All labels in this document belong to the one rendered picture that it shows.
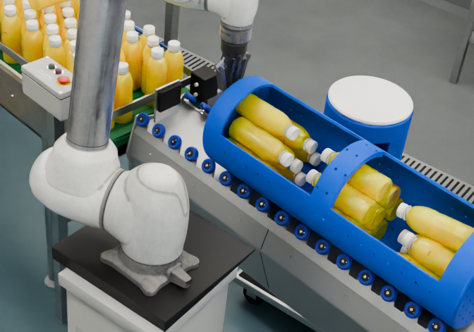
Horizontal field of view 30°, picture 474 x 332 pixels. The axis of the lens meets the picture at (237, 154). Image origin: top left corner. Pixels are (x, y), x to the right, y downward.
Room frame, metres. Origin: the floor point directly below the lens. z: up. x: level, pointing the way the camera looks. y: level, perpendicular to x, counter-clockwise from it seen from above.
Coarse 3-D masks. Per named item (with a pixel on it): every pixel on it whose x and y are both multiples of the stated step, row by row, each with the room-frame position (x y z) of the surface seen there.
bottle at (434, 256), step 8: (416, 240) 1.65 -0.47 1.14; (424, 240) 1.64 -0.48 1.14; (432, 240) 1.64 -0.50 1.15; (408, 248) 1.65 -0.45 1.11; (416, 248) 1.63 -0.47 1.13; (424, 248) 1.62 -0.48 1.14; (432, 248) 1.62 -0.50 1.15; (440, 248) 1.62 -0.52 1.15; (448, 248) 1.63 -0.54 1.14; (416, 256) 1.62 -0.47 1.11; (424, 256) 1.61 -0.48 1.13; (432, 256) 1.60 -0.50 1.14; (440, 256) 1.59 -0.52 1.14; (448, 256) 1.59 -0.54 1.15; (424, 264) 1.60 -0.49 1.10; (432, 264) 1.59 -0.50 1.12; (440, 264) 1.58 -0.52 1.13; (448, 264) 1.57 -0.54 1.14; (432, 272) 1.59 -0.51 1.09; (440, 272) 1.57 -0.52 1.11
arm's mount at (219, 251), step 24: (192, 216) 1.78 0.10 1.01; (72, 240) 1.61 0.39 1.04; (96, 240) 1.62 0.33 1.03; (192, 240) 1.68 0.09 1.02; (216, 240) 1.70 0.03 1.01; (240, 240) 1.71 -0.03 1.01; (72, 264) 1.54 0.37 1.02; (96, 264) 1.54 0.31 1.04; (216, 264) 1.60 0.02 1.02; (120, 288) 1.47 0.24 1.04; (168, 288) 1.49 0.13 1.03; (192, 288) 1.51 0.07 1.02; (144, 312) 1.41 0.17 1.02; (168, 312) 1.41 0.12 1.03
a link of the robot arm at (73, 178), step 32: (96, 0) 1.67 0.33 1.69; (96, 32) 1.66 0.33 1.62; (96, 64) 1.65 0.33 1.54; (96, 96) 1.64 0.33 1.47; (96, 128) 1.63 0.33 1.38; (64, 160) 1.59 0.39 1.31; (96, 160) 1.60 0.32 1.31; (32, 192) 1.61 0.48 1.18; (64, 192) 1.57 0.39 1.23; (96, 192) 1.57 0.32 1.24; (96, 224) 1.55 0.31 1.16
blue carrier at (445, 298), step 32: (224, 96) 2.08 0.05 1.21; (288, 96) 2.12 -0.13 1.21; (224, 128) 2.10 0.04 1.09; (320, 128) 2.11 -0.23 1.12; (224, 160) 1.98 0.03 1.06; (256, 160) 1.91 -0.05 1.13; (352, 160) 1.83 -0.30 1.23; (384, 160) 1.95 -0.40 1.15; (288, 192) 1.82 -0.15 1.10; (320, 192) 1.77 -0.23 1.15; (416, 192) 1.89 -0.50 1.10; (448, 192) 1.76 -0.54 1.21; (320, 224) 1.75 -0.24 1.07; (352, 224) 1.69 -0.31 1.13; (352, 256) 1.69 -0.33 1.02; (384, 256) 1.61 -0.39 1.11; (416, 288) 1.54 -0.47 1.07; (448, 288) 1.50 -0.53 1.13; (448, 320) 1.49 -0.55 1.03
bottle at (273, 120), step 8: (248, 96) 2.12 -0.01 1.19; (256, 96) 2.13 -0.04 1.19; (240, 104) 2.10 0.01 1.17; (248, 104) 2.09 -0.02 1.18; (256, 104) 2.09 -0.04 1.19; (264, 104) 2.09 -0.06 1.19; (240, 112) 2.10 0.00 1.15; (248, 112) 2.08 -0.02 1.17; (256, 112) 2.07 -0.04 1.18; (264, 112) 2.06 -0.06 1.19; (272, 112) 2.05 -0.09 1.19; (280, 112) 2.06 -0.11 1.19; (256, 120) 2.06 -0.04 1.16; (264, 120) 2.04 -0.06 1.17; (272, 120) 2.03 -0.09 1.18; (280, 120) 2.03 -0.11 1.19; (288, 120) 2.04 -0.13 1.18; (264, 128) 2.04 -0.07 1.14; (272, 128) 2.02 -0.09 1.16; (280, 128) 2.01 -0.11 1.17; (280, 136) 2.02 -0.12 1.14
